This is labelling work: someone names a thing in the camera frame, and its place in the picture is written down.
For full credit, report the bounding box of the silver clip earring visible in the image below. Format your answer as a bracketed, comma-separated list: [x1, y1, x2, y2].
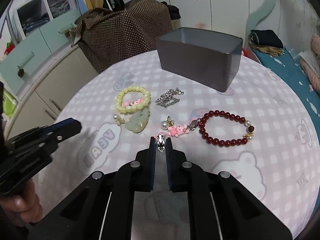
[156, 133, 165, 152]

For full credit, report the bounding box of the pink bear charm keychain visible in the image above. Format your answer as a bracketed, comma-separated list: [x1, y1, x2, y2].
[160, 116, 201, 138]

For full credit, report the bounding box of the pale green jade pendant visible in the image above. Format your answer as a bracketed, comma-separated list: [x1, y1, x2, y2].
[125, 107, 150, 133]

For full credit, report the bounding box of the yellow-green bead bracelet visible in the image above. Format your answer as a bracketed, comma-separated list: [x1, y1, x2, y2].
[115, 85, 151, 113]

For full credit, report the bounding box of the dark red bead bracelet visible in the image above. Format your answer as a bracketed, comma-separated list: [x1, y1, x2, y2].
[198, 109, 256, 147]

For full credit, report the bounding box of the silver chain bracelet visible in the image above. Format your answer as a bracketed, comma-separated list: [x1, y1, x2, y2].
[155, 87, 185, 108]

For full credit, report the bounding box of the grey metal tin box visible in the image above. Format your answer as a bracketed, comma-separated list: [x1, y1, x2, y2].
[156, 27, 243, 92]

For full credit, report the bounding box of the person's left hand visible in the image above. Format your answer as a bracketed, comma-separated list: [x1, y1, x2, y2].
[1, 179, 43, 223]

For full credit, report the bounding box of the pearl gold earring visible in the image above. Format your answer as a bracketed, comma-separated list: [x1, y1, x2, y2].
[113, 114, 125, 126]

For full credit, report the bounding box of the pine cone drawer ornament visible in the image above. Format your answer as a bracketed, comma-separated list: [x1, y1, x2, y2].
[17, 68, 25, 78]

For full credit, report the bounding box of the teal drawer cabinet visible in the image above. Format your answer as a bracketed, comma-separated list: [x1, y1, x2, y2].
[1, 9, 80, 94]

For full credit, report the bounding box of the brown dotted cloth cover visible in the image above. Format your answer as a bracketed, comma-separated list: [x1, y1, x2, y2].
[65, 0, 172, 73]

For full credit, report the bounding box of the white shelf unit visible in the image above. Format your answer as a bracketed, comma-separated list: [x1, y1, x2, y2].
[9, 0, 80, 41]

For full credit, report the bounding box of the teal bed sheet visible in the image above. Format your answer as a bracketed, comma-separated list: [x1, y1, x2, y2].
[251, 47, 320, 117]

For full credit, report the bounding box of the folded dark clothes stack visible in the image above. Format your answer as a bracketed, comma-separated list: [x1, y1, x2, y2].
[248, 29, 284, 57]

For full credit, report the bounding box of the black garment behind cover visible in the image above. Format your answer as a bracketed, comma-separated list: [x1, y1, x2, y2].
[162, 1, 181, 21]

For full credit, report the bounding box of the pink padded jacket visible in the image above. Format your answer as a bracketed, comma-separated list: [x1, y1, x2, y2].
[299, 34, 320, 94]

